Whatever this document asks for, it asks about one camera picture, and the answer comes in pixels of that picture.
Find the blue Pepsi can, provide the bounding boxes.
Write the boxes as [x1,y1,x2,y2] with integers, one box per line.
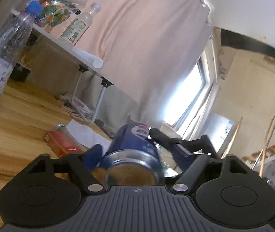
[100,123,164,187]

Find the white paper sheet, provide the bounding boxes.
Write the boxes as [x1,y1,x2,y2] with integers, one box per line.
[66,120,111,149]

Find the red cigarette box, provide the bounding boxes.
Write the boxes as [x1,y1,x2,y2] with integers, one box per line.
[44,131,85,158]

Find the silver lighter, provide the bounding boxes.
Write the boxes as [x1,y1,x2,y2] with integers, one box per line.
[56,124,88,152]

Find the white paper roll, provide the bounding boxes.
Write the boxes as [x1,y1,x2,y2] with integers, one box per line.
[73,49,103,69]

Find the white folding table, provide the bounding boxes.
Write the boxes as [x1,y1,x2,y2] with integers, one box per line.
[33,24,114,125]

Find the pink curtain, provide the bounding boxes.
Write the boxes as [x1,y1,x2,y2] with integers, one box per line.
[28,0,213,131]

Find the black tray under table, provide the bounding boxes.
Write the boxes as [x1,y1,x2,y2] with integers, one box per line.
[10,63,31,82]

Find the white drink bottle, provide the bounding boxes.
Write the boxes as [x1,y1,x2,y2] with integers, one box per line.
[59,2,102,48]

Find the clear water bottle blue cap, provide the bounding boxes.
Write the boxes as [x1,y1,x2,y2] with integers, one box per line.
[0,1,44,96]

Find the bag of oranges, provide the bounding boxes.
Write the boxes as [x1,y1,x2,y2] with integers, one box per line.
[31,0,88,33]

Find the white cable on table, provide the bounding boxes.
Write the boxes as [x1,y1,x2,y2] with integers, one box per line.
[59,93,92,123]

